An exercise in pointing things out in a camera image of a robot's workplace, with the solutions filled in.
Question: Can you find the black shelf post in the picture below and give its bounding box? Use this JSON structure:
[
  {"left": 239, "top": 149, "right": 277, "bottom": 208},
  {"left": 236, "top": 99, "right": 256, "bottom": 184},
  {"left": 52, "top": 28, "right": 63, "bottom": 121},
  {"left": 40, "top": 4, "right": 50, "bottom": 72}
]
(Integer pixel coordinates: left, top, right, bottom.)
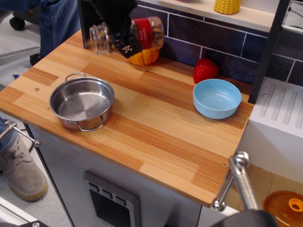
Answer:
[
  {"left": 77, "top": 0, "right": 104, "bottom": 49},
  {"left": 248, "top": 0, "right": 291, "bottom": 104}
]

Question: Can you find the black shelf post left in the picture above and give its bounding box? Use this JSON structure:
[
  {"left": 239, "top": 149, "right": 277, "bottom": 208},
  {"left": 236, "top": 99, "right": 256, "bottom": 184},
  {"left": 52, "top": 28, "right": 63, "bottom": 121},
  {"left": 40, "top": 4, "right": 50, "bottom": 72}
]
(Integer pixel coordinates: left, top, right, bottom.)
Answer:
[{"left": 77, "top": 0, "right": 104, "bottom": 49}]

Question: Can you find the wooden upper shelf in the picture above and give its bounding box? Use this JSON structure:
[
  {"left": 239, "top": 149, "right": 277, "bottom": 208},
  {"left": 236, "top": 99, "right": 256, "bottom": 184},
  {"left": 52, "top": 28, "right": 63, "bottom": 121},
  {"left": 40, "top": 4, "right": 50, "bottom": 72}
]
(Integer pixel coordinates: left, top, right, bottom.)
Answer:
[{"left": 146, "top": 0, "right": 275, "bottom": 32}]

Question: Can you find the grey oven control panel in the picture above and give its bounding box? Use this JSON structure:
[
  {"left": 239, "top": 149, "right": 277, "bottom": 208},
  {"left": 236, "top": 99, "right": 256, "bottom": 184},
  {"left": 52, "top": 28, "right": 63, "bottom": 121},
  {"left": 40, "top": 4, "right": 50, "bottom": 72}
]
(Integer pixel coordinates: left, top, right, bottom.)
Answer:
[{"left": 83, "top": 172, "right": 141, "bottom": 227}]

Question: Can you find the black rounded object foreground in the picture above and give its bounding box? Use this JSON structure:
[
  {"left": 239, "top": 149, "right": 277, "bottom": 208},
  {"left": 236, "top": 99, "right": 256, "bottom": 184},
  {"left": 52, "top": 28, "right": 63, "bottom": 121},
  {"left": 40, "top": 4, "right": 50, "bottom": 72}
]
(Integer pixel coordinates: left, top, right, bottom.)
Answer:
[{"left": 212, "top": 210, "right": 278, "bottom": 227}]

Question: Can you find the black shelf post right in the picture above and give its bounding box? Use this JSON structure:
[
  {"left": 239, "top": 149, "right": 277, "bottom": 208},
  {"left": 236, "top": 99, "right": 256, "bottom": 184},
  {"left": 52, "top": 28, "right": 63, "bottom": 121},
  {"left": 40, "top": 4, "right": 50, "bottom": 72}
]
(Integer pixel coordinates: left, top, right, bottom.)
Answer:
[{"left": 248, "top": 0, "right": 291, "bottom": 104}]

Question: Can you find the clear almond jar red label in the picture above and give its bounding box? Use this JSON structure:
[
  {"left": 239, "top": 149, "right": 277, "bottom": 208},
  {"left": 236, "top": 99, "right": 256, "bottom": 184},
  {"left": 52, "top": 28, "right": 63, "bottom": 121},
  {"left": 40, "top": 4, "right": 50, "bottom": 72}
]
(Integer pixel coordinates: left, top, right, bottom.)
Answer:
[{"left": 89, "top": 17, "right": 164, "bottom": 55}]

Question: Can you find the metal towel rail left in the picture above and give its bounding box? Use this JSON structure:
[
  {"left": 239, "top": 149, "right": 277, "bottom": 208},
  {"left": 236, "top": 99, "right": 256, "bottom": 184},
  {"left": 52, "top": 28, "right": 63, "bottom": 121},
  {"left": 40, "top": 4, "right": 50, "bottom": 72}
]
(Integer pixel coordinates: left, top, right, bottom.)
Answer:
[{"left": 0, "top": 121, "right": 41, "bottom": 147}]

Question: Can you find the stainless steel pot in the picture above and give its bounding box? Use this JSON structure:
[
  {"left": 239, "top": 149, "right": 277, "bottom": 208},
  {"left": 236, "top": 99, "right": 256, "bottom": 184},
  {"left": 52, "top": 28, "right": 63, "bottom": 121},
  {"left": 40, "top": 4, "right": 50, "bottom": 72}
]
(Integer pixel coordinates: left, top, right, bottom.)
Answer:
[{"left": 49, "top": 73, "right": 115, "bottom": 131}]

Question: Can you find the blue jeans leg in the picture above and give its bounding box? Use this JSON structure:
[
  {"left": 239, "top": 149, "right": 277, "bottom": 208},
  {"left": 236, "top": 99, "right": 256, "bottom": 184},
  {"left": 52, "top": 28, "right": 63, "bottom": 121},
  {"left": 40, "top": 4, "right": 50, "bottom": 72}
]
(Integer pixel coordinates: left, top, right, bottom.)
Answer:
[{"left": 0, "top": 0, "right": 80, "bottom": 58}]

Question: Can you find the black office chair base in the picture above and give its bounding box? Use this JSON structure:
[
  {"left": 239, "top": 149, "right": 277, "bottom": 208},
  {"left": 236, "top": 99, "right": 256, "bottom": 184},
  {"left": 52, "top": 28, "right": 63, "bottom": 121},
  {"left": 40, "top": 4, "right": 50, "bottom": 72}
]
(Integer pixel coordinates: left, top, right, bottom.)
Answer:
[{"left": 9, "top": 7, "right": 42, "bottom": 67}]

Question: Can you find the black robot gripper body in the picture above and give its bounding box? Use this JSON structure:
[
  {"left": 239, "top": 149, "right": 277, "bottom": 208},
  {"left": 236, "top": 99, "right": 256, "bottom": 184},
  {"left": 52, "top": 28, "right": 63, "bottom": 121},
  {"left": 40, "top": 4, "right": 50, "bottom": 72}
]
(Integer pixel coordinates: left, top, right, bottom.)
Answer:
[{"left": 89, "top": 0, "right": 137, "bottom": 42}]

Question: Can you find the beige suede shoe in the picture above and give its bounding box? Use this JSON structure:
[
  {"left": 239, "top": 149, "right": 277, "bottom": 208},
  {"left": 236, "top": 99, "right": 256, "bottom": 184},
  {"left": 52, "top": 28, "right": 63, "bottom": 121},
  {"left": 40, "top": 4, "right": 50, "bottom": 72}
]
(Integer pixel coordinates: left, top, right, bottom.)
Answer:
[{"left": 0, "top": 136, "right": 48, "bottom": 202}]

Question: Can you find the yellow toy corn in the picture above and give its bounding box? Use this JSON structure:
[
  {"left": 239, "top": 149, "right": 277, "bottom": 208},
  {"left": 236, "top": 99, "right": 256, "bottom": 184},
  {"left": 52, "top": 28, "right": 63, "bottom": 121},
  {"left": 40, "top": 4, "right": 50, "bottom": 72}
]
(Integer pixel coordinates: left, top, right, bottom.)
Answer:
[{"left": 214, "top": 0, "right": 241, "bottom": 15}]

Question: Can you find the red toy strawberry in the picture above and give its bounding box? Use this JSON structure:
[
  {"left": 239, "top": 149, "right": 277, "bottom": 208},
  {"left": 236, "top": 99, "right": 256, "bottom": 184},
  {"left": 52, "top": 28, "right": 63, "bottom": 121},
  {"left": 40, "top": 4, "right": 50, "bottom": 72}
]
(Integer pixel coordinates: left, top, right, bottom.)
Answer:
[{"left": 193, "top": 58, "right": 219, "bottom": 84}]

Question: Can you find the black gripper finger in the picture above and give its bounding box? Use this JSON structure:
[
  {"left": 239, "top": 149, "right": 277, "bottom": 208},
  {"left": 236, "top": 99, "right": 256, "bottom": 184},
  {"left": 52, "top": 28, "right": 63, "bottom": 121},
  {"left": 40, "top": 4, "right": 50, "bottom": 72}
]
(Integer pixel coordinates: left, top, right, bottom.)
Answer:
[{"left": 113, "top": 30, "right": 143, "bottom": 59}]

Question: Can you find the orange toy pumpkin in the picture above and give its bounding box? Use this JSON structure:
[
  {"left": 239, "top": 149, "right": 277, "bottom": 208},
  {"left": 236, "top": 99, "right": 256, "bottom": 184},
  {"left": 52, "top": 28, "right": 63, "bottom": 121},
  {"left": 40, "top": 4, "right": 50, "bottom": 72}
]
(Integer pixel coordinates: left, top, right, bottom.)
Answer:
[{"left": 129, "top": 49, "right": 160, "bottom": 66}]

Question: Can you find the light blue bowl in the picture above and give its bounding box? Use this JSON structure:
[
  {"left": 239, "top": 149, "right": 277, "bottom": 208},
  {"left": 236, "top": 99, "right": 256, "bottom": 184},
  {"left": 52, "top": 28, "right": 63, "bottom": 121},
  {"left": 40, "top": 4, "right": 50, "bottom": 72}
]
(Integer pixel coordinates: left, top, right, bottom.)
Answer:
[{"left": 193, "top": 79, "right": 242, "bottom": 119}]

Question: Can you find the orange pot lid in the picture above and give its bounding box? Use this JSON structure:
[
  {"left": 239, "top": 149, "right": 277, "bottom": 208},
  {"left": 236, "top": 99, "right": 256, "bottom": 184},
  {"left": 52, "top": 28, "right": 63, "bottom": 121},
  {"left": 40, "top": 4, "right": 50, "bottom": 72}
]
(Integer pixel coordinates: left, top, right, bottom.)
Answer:
[{"left": 263, "top": 191, "right": 303, "bottom": 227}]

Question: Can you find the white toy sink drainer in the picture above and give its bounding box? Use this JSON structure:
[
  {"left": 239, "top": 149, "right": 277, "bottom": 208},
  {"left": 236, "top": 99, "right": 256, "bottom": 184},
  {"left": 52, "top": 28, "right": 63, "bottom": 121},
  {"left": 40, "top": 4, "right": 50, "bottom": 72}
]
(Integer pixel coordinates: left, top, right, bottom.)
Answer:
[{"left": 244, "top": 78, "right": 303, "bottom": 141}]

